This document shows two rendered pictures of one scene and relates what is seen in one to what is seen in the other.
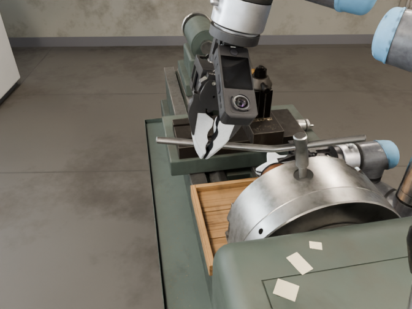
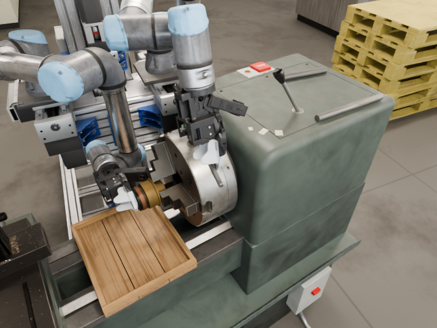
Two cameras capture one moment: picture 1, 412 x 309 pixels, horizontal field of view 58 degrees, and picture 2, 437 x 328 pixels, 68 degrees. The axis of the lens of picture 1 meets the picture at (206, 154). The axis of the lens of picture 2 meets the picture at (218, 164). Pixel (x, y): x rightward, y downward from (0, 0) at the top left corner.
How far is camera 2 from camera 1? 0.93 m
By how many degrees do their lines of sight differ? 82
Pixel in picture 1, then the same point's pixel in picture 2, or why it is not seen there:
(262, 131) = (40, 238)
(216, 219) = (142, 276)
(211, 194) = (107, 292)
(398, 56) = (89, 86)
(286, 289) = (278, 133)
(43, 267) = not seen: outside the picture
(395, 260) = not seen: hidden behind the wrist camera
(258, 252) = (266, 142)
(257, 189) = (200, 170)
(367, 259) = (248, 116)
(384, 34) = (74, 81)
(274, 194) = not seen: hidden behind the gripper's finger
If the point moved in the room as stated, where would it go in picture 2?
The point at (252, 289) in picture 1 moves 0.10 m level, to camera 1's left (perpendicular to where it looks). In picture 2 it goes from (285, 140) to (305, 161)
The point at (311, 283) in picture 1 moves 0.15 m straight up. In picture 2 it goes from (270, 127) to (276, 81)
